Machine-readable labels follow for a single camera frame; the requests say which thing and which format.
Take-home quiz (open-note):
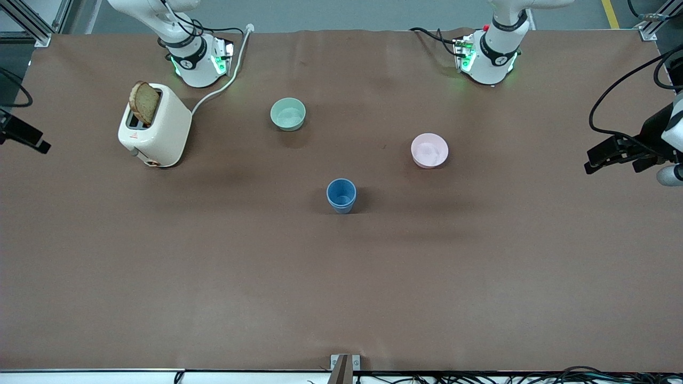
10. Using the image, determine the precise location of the brown bread slice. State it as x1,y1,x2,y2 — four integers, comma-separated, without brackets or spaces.
129,81,161,126

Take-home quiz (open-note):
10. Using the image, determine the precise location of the pink bowl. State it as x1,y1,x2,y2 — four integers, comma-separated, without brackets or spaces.
411,133,449,169

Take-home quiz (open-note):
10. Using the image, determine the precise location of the white toaster power cable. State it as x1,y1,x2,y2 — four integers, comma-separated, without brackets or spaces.
190,23,255,115

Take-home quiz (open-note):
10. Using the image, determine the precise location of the brown table cover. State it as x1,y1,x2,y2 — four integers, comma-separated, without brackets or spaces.
0,29,683,372

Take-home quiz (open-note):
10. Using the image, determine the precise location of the aluminium frame profile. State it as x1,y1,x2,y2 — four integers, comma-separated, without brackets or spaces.
0,0,73,47
638,0,683,42

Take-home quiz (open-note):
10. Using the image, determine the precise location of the metal table edge bracket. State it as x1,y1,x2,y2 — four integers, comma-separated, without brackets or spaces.
330,354,361,384

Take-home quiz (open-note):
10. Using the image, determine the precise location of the mint green bowl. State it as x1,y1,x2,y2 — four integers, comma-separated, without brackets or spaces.
270,98,307,132

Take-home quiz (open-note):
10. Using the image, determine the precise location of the white two-slot toaster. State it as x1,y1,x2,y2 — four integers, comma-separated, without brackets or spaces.
118,83,193,168

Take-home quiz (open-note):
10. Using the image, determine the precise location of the black arm base cable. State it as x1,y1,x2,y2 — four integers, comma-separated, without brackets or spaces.
410,27,460,60

